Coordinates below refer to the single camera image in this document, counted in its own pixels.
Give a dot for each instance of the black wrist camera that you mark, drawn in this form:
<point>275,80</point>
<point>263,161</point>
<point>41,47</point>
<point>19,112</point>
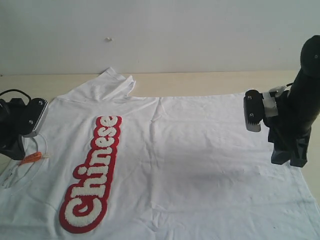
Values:
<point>253,110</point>
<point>33,117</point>

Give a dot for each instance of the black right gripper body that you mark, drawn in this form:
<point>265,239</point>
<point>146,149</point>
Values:
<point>289,132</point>

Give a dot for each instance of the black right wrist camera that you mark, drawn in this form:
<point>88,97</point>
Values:
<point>253,110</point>

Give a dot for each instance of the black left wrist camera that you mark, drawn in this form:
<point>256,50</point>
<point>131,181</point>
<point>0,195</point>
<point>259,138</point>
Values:
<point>33,117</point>

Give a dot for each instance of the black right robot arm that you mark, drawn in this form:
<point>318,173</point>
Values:
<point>305,89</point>

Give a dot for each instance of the white t-shirt red lettering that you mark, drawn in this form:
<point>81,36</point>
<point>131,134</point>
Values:
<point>118,167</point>

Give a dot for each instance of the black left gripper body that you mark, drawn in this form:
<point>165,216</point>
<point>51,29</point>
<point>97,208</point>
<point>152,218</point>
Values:
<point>11,144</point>

